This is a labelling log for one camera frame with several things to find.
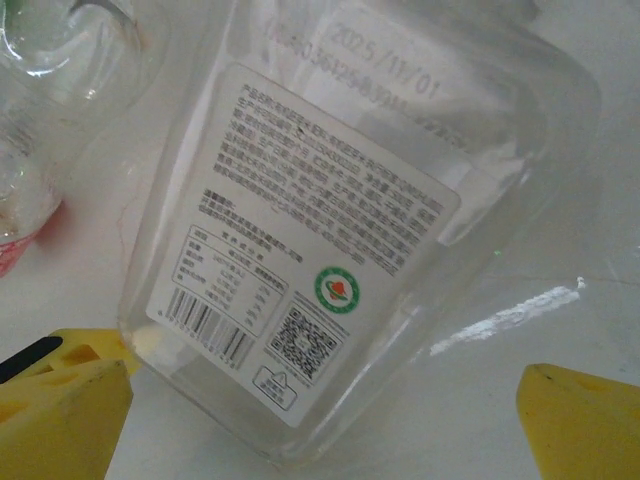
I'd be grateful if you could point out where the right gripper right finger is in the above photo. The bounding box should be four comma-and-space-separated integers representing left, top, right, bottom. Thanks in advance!
517, 363, 640, 480

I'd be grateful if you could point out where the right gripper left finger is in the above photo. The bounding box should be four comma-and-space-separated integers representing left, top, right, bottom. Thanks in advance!
0, 327, 136, 480

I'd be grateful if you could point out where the red label cola bottle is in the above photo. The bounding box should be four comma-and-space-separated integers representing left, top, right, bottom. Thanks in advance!
0, 0, 171, 281

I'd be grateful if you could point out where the square clear bottle white label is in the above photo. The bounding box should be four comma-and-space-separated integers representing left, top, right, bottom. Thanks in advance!
117, 0, 601, 466

